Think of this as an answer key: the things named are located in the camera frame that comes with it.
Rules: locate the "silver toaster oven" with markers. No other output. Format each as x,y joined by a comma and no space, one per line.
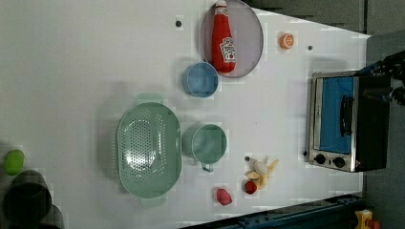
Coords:
348,121

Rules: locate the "blue plastic cup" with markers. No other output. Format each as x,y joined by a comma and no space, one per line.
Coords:
200,80

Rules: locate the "red ketchup bottle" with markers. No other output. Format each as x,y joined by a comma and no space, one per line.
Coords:
223,50

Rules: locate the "blue metal table rail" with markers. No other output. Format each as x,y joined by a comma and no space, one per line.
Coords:
329,213

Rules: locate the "yellow red clamp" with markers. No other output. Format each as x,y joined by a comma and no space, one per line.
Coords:
366,221

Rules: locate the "orange slice toy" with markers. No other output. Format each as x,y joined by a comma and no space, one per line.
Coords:
286,41

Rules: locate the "black cylindrical container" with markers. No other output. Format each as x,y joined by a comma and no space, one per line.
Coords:
28,204

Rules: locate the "grey round plate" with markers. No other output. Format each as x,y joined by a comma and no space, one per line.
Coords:
247,33

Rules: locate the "green plastic strainer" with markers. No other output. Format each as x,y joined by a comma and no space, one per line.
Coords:
149,150

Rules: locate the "green lime toy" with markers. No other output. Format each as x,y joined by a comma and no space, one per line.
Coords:
14,162

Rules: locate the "peeled banana toy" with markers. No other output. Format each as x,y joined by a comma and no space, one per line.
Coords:
260,171

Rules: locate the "pink strawberry toy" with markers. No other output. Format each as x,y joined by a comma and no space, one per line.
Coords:
223,197

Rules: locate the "green plastic mug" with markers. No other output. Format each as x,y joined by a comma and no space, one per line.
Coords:
206,143

